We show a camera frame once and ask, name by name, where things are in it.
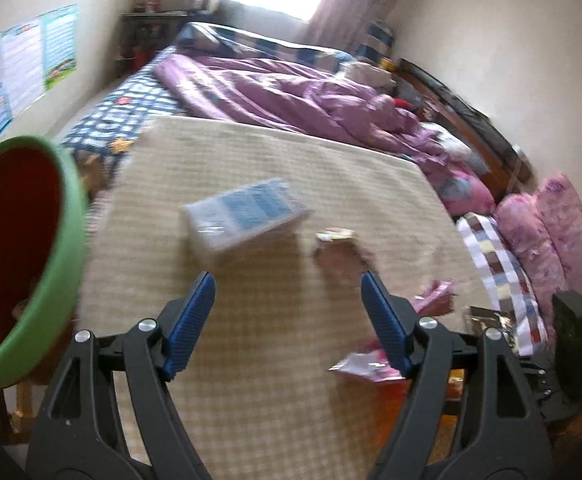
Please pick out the dark cluttered desk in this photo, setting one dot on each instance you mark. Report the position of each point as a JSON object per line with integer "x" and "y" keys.
{"x": 146, "y": 35}

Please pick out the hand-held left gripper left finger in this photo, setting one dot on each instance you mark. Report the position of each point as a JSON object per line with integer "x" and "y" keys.
{"x": 191, "y": 325}

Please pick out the pink printed cloth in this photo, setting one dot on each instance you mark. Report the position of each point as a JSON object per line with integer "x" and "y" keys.
{"x": 461, "y": 185}

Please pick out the red bin with green rim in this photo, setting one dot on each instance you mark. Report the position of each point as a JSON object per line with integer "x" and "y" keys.
{"x": 11, "y": 240}

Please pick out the multicolour checked pillow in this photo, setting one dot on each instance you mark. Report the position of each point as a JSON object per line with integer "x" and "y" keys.
{"x": 501, "y": 270}

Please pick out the blue checked pillow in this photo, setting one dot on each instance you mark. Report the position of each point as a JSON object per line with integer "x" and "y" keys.
{"x": 377, "y": 42}

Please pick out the pink candy wrapper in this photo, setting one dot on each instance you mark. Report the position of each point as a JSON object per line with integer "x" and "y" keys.
{"x": 436, "y": 297}

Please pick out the teal bordered wall poster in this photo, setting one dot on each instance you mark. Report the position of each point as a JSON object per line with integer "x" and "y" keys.
{"x": 62, "y": 45}

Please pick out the pink floral pillow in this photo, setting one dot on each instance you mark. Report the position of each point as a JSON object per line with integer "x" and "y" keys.
{"x": 571, "y": 230}
{"x": 526, "y": 240}

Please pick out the blue white tissue pack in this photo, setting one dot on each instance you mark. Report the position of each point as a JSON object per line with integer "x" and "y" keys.
{"x": 243, "y": 220}

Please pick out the dark silver wrapper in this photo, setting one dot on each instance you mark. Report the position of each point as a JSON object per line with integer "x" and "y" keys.
{"x": 488, "y": 320}

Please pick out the beige woven bed mat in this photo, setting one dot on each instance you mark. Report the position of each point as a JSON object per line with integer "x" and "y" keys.
{"x": 251, "y": 385}

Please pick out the pink white wrapper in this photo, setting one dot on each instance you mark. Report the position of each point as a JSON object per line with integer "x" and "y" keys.
{"x": 366, "y": 362}

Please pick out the blue checked bed sheet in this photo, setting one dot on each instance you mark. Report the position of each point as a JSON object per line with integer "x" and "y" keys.
{"x": 121, "y": 110}

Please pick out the yellow orange snack bag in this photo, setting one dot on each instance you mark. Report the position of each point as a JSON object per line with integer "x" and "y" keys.
{"x": 436, "y": 400}

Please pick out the dark wooden headboard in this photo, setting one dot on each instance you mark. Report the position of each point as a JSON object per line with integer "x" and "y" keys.
{"x": 471, "y": 110}

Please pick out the small pale wrapper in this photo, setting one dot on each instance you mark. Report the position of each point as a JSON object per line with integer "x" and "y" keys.
{"x": 336, "y": 237}

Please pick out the pink curtain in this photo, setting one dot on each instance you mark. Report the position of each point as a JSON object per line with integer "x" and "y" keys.
{"x": 356, "y": 0}

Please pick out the purple duvet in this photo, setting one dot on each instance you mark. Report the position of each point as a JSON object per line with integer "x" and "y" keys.
{"x": 281, "y": 90}

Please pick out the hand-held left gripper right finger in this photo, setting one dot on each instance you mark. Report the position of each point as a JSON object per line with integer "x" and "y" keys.
{"x": 386, "y": 320}

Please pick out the white chart wall poster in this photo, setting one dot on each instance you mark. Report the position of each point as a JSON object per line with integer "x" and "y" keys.
{"x": 21, "y": 65}

